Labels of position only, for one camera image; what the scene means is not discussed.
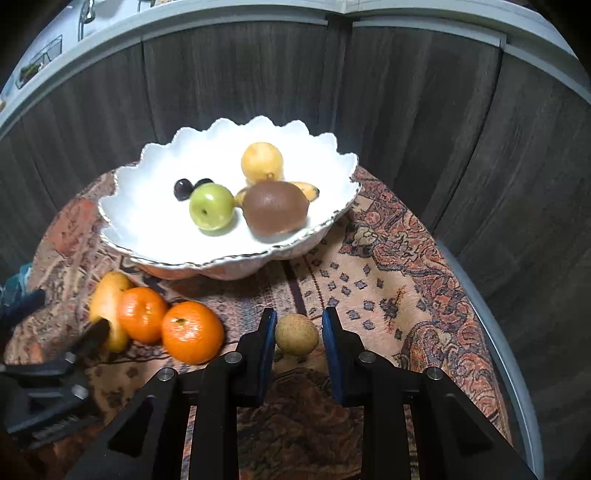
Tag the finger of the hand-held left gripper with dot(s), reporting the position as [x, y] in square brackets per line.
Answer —
[23, 304]
[90, 341]

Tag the small yellow banana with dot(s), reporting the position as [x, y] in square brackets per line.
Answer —
[307, 189]

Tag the trash bin with teal bag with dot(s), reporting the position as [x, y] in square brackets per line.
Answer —
[14, 284]

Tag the yellow lemon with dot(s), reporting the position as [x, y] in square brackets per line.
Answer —
[262, 161]

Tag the brown kiwi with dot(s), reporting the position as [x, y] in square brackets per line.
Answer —
[274, 207]

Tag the white scalloped bowl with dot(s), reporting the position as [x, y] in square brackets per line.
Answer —
[152, 221]

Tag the patterned orange tablecloth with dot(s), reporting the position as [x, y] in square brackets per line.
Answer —
[392, 277]

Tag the orange tangerine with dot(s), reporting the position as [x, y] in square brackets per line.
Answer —
[142, 316]
[191, 333]

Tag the chrome kitchen faucet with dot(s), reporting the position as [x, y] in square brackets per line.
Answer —
[85, 18]

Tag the dark grape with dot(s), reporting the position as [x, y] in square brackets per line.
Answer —
[183, 189]
[203, 182]

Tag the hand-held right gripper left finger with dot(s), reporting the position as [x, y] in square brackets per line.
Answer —
[267, 350]

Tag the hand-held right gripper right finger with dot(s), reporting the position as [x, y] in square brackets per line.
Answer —
[331, 350]

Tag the small tan longan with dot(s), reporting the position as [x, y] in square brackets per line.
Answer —
[297, 334]

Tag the yellow mango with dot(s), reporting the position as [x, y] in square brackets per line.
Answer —
[106, 295]

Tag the green apple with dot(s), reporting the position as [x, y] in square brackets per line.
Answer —
[211, 207]

